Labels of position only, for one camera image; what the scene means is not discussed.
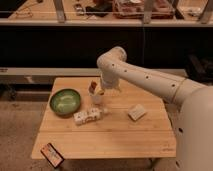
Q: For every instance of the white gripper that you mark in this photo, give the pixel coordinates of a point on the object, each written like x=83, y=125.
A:
x=109, y=82

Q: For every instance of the white plastic bottle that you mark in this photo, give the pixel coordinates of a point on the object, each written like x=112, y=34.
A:
x=89, y=115

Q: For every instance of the green ceramic bowl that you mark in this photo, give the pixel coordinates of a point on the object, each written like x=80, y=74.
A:
x=65, y=102

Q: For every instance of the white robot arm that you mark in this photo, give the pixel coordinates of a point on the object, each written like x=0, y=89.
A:
x=194, y=149

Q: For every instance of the white sponge block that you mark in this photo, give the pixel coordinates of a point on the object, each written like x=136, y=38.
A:
x=136, y=112

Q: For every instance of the wooden table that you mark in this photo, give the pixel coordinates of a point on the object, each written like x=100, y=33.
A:
x=114, y=136

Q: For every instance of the metal shelf rack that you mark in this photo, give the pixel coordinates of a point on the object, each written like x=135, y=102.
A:
x=177, y=13

